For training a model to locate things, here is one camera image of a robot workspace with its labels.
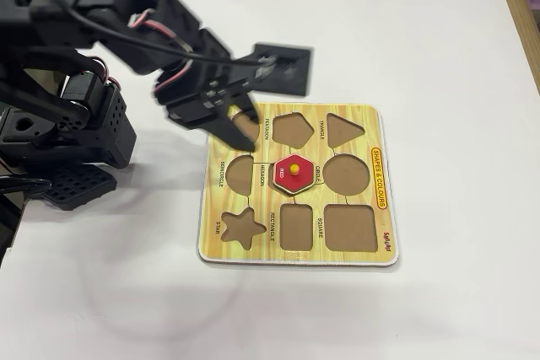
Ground red base servo wires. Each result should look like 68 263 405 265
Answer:
90 55 123 90

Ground red white gripper servo wires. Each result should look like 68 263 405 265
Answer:
128 8 193 98

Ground black camera cable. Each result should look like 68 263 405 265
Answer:
50 0 279 69

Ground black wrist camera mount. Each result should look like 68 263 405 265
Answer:
230 42 314 96

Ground wooden shape puzzle board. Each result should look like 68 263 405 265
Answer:
196 100 401 268

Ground black table clamp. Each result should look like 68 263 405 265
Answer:
0 175 52 197

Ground tan wooden panel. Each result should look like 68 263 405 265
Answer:
492 0 540 96

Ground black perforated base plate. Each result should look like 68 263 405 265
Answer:
40 164 119 212

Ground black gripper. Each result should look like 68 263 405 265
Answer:
158 71 260 153

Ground red hexagon piece yellow pin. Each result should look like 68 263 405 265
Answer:
269 153 318 196

